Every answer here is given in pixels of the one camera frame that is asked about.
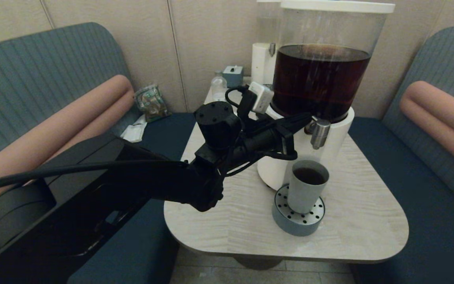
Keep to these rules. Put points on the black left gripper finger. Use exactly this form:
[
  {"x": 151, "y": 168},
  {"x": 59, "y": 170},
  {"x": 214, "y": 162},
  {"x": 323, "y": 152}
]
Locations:
[
  {"x": 298, "y": 126},
  {"x": 294, "y": 119}
]

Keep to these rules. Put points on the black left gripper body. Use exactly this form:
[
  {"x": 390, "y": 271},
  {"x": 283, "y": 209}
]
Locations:
[{"x": 270, "y": 142}]

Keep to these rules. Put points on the metal tea dispenser tap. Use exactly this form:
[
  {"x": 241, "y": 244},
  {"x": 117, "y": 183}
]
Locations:
[{"x": 320, "y": 134}]

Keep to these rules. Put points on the grey plastic cup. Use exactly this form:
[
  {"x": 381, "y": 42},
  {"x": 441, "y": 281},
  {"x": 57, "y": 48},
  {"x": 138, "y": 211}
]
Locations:
[{"x": 304, "y": 195}]

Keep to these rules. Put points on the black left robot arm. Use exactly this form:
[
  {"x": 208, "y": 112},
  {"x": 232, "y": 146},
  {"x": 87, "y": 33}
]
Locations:
[{"x": 93, "y": 197}]

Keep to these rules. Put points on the large dark tea dispenser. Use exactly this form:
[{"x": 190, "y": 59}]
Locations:
[{"x": 329, "y": 79}]

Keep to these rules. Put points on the white water dispenser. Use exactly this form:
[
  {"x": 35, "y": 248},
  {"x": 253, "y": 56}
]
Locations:
[{"x": 259, "y": 65}]

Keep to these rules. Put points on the small metal water dispenser tap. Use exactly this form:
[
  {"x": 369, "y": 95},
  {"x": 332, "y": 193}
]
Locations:
[{"x": 272, "y": 49}]

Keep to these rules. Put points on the blue-grey tissue box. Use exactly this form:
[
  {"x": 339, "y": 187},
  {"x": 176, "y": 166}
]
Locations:
[{"x": 233, "y": 75}]

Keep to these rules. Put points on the clear plastic bottle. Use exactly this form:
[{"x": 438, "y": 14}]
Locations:
[{"x": 218, "y": 85}]

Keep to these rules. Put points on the large round perforated drip tray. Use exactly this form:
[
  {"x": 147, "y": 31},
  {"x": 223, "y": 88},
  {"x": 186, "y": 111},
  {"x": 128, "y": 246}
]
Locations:
[{"x": 290, "y": 227}]

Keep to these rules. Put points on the colourful snack bag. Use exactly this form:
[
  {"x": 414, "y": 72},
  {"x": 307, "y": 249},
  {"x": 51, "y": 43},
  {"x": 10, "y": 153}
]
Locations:
[{"x": 151, "y": 103}]

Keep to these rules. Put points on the white napkin pack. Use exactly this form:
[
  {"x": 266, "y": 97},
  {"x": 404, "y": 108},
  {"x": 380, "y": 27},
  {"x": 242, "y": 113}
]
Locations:
[{"x": 133, "y": 133}]

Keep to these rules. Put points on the pink bolster cushion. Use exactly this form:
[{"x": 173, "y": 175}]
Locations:
[
  {"x": 53, "y": 130},
  {"x": 440, "y": 113}
]

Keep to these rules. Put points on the dark blue bench seat cushion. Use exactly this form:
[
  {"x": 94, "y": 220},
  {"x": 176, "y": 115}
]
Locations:
[
  {"x": 428, "y": 221},
  {"x": 132, "y": 252}
]

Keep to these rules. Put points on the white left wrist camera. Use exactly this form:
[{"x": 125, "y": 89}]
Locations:
[{"x": 261, "y": 98}]

